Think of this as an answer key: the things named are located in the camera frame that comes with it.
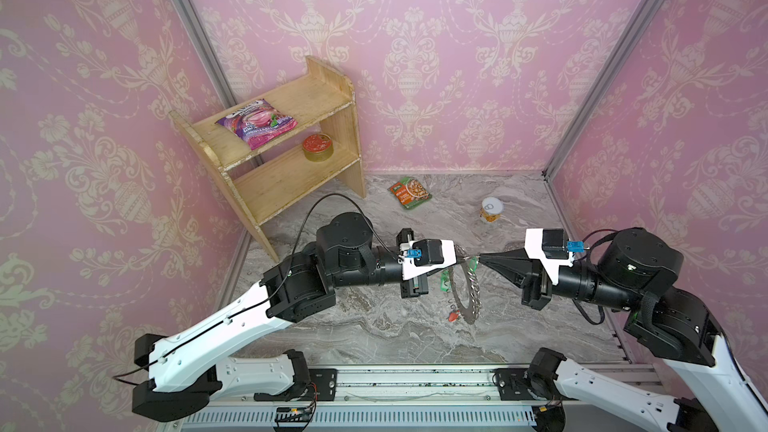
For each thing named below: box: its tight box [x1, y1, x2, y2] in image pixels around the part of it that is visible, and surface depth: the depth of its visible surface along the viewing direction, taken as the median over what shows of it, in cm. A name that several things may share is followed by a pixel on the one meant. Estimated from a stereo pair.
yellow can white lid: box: [480, 196, 504, 223], surface depth 105 cm
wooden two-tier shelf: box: [168, 56, 366, 263], surface depth 85 cm
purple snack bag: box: [215, 98, 298, 150], surface depth 71 cm
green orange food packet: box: [387, 176, 432, 209], surface depth 115 cm
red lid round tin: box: [302, 133, 334, 162], surface depth 97 cm
